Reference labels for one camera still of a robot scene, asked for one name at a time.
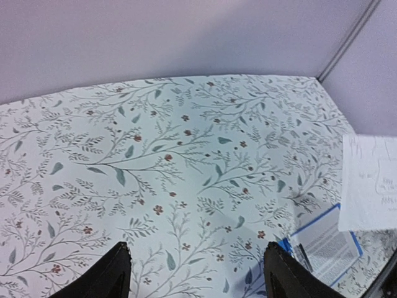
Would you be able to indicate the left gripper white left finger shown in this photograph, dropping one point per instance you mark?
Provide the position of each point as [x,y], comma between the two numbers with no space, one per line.
[109,277]

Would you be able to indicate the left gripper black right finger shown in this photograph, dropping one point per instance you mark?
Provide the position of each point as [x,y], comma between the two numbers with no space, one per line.
[285,277]

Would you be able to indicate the blue folder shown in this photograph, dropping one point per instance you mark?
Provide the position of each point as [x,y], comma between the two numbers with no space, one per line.
[322,245]

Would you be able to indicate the hand drawn sketch paper sheet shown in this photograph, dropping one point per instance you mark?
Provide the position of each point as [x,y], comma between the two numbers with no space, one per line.
[368,196]

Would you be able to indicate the floral patterned table mat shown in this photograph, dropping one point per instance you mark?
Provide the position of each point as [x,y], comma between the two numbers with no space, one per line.
[195,174]

